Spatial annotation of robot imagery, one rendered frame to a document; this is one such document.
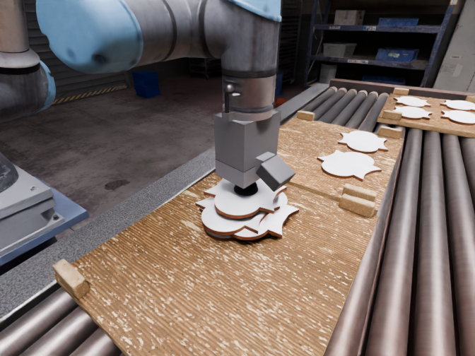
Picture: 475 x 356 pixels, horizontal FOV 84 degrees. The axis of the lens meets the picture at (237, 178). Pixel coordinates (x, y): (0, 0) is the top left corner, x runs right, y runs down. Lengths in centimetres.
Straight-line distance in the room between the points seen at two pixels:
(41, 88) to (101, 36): 47
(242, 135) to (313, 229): 21
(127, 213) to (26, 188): 21
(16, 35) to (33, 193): 29
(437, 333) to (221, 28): 45
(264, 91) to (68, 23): 22
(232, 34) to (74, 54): 17
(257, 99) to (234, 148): 8
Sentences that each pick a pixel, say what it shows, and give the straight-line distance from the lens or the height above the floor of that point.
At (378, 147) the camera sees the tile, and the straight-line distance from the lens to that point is 81.
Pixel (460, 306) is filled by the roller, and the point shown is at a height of 90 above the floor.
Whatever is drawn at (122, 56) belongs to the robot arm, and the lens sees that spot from 29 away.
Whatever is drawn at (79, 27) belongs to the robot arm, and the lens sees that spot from 28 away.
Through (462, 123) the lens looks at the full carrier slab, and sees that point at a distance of 117.
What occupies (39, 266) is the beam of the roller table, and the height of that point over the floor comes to 91.
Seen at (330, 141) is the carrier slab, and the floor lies 94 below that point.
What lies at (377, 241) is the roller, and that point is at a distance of 53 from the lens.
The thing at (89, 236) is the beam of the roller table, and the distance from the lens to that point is 55.
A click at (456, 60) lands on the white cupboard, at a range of 495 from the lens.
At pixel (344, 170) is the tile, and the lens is 66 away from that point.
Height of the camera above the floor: 125
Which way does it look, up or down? 32 degrees down
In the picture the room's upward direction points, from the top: straight up
